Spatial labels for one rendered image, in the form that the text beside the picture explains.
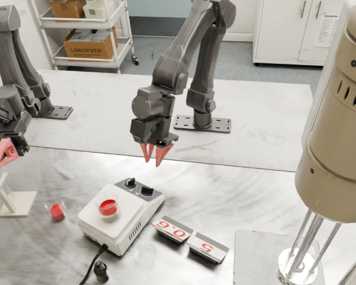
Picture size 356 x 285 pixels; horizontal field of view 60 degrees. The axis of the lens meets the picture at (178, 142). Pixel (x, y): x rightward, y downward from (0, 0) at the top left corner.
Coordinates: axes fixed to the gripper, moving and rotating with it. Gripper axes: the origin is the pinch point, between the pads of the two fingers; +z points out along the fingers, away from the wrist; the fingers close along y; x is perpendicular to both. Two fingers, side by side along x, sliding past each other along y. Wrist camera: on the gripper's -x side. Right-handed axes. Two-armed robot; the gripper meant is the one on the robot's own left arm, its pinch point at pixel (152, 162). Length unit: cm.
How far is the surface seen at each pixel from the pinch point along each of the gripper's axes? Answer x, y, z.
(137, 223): -15.8, 7.6, 8.9
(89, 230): -22.5, -1.2, 11.8
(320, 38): 245, 8, -51
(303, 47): 245, -4, -41
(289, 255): -18.2, 41.2, -3.1
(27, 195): -19.2, -27.7, 16.0
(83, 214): -22.2, -3.8, 8.6
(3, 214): -25.8, -28.5, 19.3
